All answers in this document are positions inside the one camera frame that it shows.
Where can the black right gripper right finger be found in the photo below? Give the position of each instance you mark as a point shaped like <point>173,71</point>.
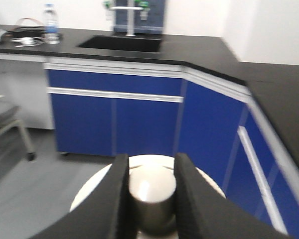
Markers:
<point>202,213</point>

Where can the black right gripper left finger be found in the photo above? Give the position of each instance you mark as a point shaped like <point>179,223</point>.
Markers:
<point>102,215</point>

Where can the glass jar with white lid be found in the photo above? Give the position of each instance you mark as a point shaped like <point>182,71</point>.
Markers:
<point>152,186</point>

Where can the blue lab cabinet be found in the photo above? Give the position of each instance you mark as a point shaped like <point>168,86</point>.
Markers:
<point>107,107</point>

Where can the grey stool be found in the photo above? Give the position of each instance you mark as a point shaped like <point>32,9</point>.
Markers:
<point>8,121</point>

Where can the black lab sink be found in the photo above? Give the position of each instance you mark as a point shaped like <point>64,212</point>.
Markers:
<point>122,43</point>

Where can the clear plastic water bottle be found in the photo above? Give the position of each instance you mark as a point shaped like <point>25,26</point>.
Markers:
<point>51,34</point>

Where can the blue pegboard drying rack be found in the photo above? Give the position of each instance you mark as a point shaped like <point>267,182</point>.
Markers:
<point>148,21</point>

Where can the white lab faucet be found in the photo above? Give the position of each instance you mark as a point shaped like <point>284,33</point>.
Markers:
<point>132,6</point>

